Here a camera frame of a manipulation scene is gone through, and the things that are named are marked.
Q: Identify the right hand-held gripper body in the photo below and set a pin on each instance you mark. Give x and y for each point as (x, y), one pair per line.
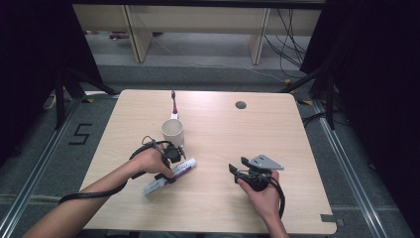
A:
(261, 172)

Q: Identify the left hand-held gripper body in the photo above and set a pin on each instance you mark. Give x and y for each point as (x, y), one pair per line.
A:
(173, 152)

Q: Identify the white cup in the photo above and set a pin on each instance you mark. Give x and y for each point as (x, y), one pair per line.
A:
(173, 136)

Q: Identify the white toothpaste tube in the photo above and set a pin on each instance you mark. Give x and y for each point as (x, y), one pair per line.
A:
(185, 166)

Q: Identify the person's left hand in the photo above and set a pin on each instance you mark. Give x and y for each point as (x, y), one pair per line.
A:
(148, 162)

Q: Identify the person's right hand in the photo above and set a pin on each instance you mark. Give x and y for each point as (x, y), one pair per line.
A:
(264, 201)

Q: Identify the toothbrush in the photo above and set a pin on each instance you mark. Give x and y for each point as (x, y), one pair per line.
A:
(174, 107)

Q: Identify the black metal stand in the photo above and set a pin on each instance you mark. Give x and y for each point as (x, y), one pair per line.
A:
(330, 99)
(60, 99)

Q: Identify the light wooden bench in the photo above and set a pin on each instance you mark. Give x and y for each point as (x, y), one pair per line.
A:
(198, 23)

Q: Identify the black curtain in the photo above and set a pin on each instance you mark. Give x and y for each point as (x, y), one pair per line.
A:
(379, 82)
(29, 66)

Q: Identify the metal floor rail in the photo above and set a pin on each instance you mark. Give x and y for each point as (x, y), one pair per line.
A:
(350, 172)
(36, 172)

